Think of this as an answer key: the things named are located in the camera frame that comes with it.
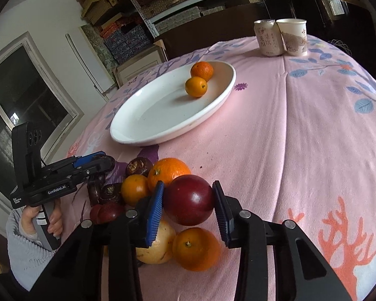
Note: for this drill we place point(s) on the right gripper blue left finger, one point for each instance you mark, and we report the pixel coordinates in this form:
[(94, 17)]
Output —
[(154, 214)]

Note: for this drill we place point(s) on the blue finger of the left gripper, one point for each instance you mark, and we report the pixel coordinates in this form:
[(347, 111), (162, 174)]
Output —
[(69, 165)]

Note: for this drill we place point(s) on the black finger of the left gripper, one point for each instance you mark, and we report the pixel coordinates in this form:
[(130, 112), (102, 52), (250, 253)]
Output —
[(99, 166)]

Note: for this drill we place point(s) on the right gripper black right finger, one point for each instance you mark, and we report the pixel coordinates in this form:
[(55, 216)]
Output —
[(238, 227)]

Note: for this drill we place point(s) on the dark water chestnut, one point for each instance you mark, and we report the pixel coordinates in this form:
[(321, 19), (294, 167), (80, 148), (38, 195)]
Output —
[(139, 166), (111, 193), (94, 188)]

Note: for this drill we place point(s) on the small orange kumquat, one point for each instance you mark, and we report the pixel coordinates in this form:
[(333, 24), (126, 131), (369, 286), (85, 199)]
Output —
[(134, 188)]

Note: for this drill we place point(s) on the dark red plum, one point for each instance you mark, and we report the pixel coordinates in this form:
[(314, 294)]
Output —
[(188, 200)]

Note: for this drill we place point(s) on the yellow peach fruit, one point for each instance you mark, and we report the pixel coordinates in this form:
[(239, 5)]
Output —
[(161, 250)]

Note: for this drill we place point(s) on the large orange mandarin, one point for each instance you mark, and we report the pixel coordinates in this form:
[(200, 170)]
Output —
[(166, 170)]

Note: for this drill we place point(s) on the small red plum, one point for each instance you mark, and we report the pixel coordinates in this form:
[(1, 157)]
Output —
[(102, 213)]

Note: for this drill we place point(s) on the small orange mandarin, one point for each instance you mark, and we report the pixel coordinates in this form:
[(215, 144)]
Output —
[(196, 87)]

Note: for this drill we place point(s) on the grey knitted sleeve forearm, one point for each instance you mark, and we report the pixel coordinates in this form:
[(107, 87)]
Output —
[(28, 258)]

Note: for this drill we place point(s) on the person's left hand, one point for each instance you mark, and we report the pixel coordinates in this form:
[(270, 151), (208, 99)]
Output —
[(29, 213)]

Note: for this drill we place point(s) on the white oval plate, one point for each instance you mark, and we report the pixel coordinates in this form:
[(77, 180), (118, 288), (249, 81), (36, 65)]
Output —
[(162, 110)]

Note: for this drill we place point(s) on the framed picture leaning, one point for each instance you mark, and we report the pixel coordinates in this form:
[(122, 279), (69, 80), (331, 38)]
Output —
[(154, 55)]

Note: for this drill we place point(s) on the pink patterned tablecloth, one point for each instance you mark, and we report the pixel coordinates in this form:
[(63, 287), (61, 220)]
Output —
[(296, 139)]

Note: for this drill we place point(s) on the pink drink can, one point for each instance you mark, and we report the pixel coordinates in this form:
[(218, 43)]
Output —
[(269, 37)]

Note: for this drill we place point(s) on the dark wooden cabinet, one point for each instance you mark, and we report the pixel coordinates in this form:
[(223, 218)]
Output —
[(225, 25)]

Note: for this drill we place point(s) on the white paper cup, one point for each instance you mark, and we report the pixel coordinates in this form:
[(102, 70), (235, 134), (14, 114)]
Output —
[(294, 35)]

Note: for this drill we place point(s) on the dark window white frame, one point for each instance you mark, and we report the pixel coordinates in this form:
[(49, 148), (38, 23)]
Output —
[(30, 92)]

